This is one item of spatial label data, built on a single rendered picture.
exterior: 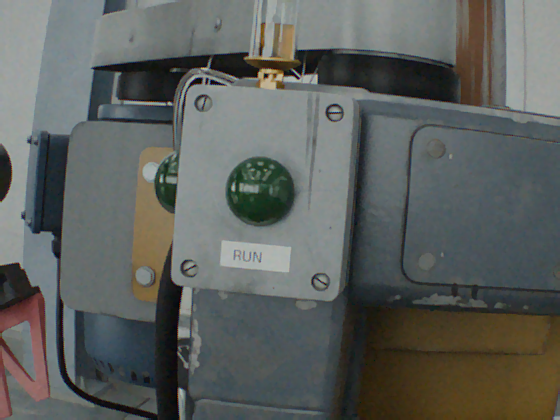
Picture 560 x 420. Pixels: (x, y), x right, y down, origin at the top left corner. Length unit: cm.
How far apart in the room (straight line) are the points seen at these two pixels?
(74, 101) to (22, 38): 79
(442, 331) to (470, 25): 35
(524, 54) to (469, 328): 500
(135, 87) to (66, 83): 454
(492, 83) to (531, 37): 473
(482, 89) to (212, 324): 54
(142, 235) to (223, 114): 46
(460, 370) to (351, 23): 30
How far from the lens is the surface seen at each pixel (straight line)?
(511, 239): 59
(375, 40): 71
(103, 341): 107
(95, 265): 102
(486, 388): 89
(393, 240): 59
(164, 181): 56
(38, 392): 86
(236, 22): 83
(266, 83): 62
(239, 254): 55
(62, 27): 564
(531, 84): 579
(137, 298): 100
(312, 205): 54
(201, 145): 55
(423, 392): 89
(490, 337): 84
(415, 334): 84
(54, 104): 561
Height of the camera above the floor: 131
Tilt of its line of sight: 3 degrees down
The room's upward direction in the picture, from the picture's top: 5 degrees clockwise
